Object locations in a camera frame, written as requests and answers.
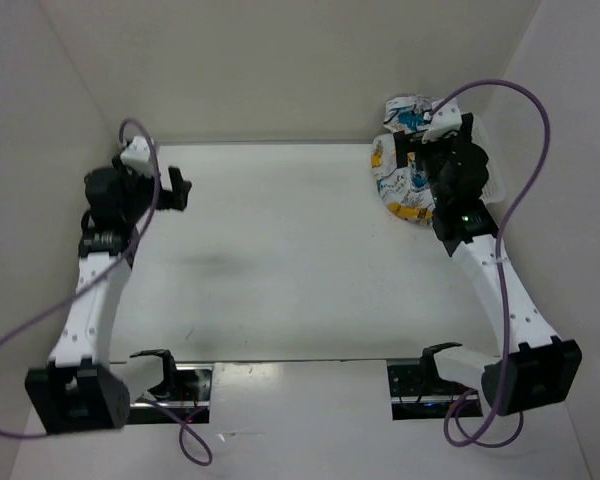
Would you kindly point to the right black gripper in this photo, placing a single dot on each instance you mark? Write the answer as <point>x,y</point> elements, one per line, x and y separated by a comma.
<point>414,140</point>

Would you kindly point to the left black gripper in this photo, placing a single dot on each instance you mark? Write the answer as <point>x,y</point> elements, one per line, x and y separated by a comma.
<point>178,198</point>

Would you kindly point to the white yellow teal printed shorts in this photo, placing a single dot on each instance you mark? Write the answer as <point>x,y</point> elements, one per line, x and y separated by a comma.
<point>404,191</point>

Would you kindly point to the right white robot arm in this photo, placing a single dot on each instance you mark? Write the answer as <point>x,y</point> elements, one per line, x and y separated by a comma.
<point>536,367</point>

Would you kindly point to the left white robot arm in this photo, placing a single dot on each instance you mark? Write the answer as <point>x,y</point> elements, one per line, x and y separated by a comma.
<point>78,390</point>

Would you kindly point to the white plastic mesh basket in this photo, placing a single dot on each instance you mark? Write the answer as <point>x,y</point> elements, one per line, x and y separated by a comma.
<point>494,191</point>

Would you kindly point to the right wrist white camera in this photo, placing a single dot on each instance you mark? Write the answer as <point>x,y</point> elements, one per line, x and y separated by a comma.
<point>444,119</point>

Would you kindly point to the wrist white camera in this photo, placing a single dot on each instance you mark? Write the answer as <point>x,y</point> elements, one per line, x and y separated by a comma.
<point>444,119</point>
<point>136,155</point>

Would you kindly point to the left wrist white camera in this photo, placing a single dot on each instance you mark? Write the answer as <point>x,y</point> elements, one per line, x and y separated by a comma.
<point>136,155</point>

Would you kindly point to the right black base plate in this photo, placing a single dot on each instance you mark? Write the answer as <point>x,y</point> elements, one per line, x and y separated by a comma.
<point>413,398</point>

